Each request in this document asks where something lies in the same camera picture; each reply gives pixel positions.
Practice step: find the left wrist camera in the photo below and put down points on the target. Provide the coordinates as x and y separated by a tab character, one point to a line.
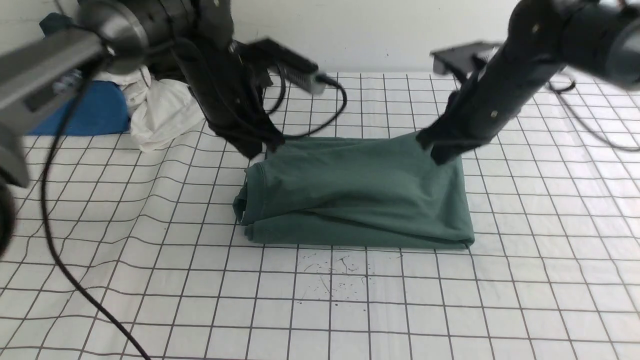
294	68

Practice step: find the green long-sleeved shirt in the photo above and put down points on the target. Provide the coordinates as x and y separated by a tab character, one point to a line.
355	193

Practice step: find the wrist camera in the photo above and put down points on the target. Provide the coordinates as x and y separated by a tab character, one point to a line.
463	58
294	68

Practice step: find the white garment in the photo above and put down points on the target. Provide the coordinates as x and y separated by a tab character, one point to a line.
159	110

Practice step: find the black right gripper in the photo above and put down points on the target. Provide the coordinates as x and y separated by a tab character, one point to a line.
492	96

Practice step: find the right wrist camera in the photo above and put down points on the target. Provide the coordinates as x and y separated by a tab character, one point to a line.
463	58

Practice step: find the dark navy garment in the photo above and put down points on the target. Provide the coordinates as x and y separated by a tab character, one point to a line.
54	22

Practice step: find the blue garment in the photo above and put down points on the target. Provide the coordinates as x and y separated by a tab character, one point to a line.
102	111

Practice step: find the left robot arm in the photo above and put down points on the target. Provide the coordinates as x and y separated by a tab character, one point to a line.
117	36

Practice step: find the white grid tablecloth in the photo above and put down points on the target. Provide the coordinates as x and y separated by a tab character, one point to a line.
553	273

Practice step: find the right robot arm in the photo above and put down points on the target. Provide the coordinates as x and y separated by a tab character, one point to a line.
597	39

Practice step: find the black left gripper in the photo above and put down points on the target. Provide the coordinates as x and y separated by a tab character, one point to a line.
225	89

